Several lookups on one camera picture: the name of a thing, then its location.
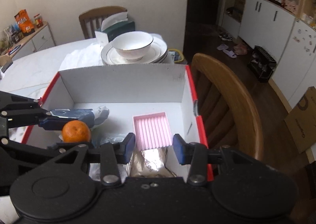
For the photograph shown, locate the silver foil printed packet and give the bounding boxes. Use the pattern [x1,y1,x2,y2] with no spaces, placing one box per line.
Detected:
[88,133,131,181]

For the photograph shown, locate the orange tangerine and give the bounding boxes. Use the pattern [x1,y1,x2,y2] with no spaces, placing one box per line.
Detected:
[61,120,91,143]

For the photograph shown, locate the grey white snack bag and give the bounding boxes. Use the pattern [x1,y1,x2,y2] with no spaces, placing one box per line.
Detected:
[50,105,110,129]

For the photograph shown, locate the gold foil snack packet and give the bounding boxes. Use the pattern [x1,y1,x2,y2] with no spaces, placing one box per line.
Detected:
[129,148,176,178]

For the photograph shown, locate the pink ridged soap tray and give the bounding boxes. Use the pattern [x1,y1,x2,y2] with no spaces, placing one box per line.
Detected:
[133,112,172,151]

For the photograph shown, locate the light wooden chair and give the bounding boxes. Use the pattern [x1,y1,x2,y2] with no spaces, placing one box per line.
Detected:
[191,53,263,160]

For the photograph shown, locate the red white cardboard box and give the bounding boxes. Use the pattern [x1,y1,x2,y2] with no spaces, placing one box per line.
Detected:
[20,63,214,182]

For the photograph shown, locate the low wooden side cabinet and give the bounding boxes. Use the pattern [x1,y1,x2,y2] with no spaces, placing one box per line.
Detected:
[1,21,56,61]

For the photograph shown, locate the orange chip bag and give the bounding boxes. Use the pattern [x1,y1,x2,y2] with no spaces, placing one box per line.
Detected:
[14,9,35,36]

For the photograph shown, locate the stacked white plates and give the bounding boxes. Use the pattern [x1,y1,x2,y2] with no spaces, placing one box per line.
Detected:
[101,37,168,65]

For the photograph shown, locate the dark wooden chair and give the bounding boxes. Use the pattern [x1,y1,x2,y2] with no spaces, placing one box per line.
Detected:
[79,6,127,40]

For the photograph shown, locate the brown cardboard box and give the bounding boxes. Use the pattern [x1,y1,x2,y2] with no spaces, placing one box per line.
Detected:
[285,87,316,153]

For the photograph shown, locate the white porcelain bowl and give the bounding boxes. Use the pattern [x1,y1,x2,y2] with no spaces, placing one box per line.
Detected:
[111,31,154,61]

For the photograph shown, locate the black shoe rack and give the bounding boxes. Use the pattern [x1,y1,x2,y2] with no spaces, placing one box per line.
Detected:
[248,46,277,83]

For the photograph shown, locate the green white tissue box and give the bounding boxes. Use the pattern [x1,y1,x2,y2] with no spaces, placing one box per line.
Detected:
[95,12,135,46]

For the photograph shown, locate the white cabinet with shelves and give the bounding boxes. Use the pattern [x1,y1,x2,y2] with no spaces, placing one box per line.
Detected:
[219,0,315,110]

